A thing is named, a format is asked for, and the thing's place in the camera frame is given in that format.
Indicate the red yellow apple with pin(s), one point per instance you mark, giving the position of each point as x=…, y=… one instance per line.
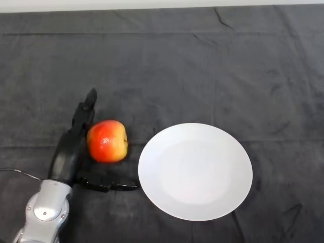
x=107, y=143

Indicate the white round plate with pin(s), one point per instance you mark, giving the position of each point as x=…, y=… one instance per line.
x=195, y=172

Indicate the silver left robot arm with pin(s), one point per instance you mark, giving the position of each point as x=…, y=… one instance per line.
x=45, y=212

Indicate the black cloth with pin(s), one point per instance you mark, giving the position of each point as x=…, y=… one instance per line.
x=177, y=76

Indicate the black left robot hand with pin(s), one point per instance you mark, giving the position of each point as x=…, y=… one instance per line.
x=67, y=157

